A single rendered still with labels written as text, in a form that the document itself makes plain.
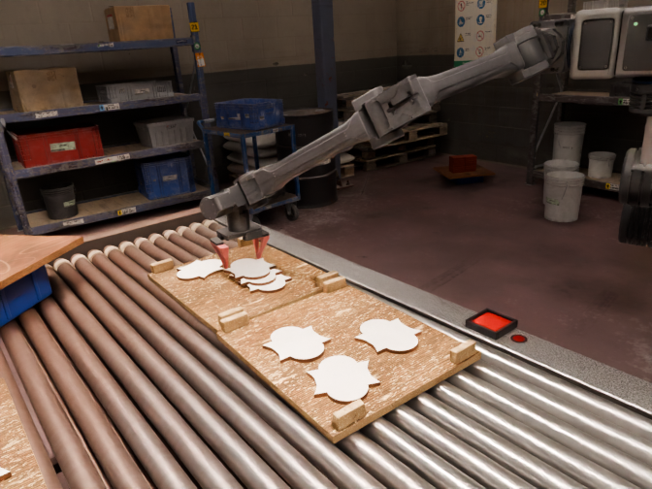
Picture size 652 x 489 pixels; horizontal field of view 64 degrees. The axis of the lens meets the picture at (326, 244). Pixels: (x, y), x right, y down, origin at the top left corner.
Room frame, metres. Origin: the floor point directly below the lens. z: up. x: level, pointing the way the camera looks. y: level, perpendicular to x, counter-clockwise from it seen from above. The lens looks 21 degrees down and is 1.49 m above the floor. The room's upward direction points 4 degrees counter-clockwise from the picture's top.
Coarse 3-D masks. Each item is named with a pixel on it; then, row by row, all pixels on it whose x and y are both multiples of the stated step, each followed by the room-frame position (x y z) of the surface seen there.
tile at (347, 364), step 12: (324, 360) 0.83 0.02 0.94; (336, 360) 0.83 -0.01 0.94; (348, 360) 0.83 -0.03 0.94; (312, 372) 0.80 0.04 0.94; (324, 372) 0.79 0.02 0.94; (336, 372) 0.79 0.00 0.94; (348, 372) 0.79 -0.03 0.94; (360, 372) 0.79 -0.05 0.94; (324, 384) 0.76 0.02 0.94; (336, 384) 0.76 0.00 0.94; (348, 384) 0.75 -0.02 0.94; (360, 384) 0.75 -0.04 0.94; (372, 384) 0.75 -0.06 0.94; (324, 396) 0.74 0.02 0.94; (336, 396) 0.72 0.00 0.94; (348, 396) 0.72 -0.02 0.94; (360, 396) 0.72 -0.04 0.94
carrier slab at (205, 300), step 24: (288, 264) 1.32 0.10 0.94; (168, 288) 1.21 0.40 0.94; (192, 288) 1.20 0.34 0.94; (216, 288) 1.19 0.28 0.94; (240, 288) 1.18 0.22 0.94; (288, 288) 1.17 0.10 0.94; (312, 288) 1.16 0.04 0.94; (192, 312) 1.08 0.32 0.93; (216, 312) 1.06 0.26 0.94; (264, 312) 1.05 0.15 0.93
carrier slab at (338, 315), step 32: (352, 288) 1.14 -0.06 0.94; (256, 320) 1.01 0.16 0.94; (288, 320) 1.01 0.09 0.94; (320, 320) 1.00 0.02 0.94; (352, 320) 0.99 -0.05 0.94; (416, 320) 0.97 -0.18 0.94; (256, 352) 0.89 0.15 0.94; (352, 352) 0.86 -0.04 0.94; (384, 352) 0.86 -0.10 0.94; (416, 352) 0.85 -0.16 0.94; (448, 352) 0.84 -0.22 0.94; (480, 352) 0.84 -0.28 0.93; (288, 384) 0.78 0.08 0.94; (384, 384) 0.76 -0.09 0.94; (416, 384) 0.75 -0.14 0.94; (320, 416) 0.69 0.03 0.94
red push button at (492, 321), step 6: (486, 312) 1.00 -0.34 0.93; (480, 318) 0.97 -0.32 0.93; (486, 318) 0.97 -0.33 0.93; (492, 318) 0.97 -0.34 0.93; (498, 318) 0.97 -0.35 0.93; (504, 318) 0.97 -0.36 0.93; (480, 324) 0.95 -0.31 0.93; (486, 324) 0.95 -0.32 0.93; (492, 324) 0.95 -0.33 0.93; (498, 324) 0.95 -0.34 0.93; (504, 324) 0.94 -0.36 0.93
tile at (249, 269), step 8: (232, 264) 1.28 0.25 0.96; (240, 264) 1.28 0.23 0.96; (248, 264) 1.27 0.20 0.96; (256, 264) 1.27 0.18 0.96; (264, 264) 1.27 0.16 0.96; (224, 272) 1.25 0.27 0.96; (232, 272) 1.23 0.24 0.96; (240, 272) 1.22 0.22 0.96; (248, 272) 1.22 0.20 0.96; (256, 272) 1.22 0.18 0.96; (264, 272) 1.21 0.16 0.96
